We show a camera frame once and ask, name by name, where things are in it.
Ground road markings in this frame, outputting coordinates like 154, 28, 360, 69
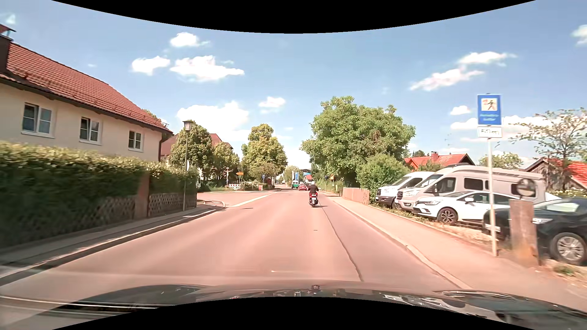
229, 194, 271, 208

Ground large green tree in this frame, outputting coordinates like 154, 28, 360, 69
300, 95, 416, 188

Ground grey asphalt road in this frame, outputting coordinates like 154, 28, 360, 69
0, 185, 473, 312

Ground green bush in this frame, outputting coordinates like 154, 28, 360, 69
356, 153, 412, 199

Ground car's own bonnet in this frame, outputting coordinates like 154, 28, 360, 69
0, 283, 587, 330

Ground wooden lattice fence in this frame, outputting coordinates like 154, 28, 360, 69
69, 172, 198, 230

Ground white car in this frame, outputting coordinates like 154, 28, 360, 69
413, 191, 520, 225

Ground white camper van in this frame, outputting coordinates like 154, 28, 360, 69
396, 163, 547, 212

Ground paved pavement with kerb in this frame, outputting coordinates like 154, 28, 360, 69
321, 190, 587, 312

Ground cream house with red roof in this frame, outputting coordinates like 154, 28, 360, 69
0, 24, 174, 163

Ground green hedge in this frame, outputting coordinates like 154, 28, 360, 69
0, 140, 199, 248

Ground thin-leaved tree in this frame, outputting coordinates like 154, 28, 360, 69
510, 108, 587, 191

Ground black car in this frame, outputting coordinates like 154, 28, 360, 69
482, 197, 587, 266

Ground brown building with red roof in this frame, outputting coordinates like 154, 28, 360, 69
524, 157, 587, 191

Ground low reddish wall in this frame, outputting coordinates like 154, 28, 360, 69
341, 187, 370, 205

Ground lamp post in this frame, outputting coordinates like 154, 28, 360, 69
182, 119, 194, 212

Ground blue road sign on post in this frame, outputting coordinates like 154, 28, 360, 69
476, 94, 503, 257

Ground wooden post with round mirror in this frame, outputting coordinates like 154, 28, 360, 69
508, 178, 540, 266

